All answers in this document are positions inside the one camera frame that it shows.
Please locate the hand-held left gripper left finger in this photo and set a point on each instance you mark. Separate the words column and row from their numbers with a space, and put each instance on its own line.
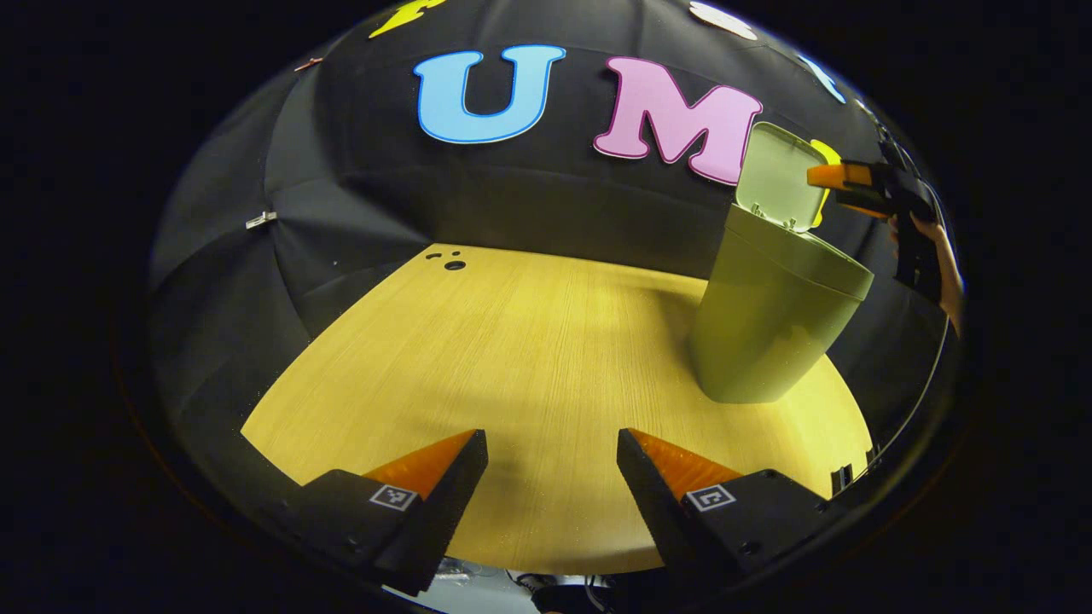
column 448, row 503

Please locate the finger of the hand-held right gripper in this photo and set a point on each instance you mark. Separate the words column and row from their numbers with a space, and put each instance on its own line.
column 840, row 176
column 866, row 208

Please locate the black desk edge clamp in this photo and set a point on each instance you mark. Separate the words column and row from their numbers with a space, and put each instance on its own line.
column 842, row 479

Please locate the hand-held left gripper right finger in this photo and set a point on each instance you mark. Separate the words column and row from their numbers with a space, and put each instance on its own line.
column 653, row 512

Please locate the black backdrop cloth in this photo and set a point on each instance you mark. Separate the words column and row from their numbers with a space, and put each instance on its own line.
column 546, row 205

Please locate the pale green desktop garbage bin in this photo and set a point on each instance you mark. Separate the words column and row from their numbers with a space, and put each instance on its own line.
column 768, row 324

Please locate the white cloth clip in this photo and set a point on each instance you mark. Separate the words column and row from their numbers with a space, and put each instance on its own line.
column 261, row 220

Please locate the copper cloth clip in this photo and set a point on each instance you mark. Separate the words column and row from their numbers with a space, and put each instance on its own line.
column 309, row 64

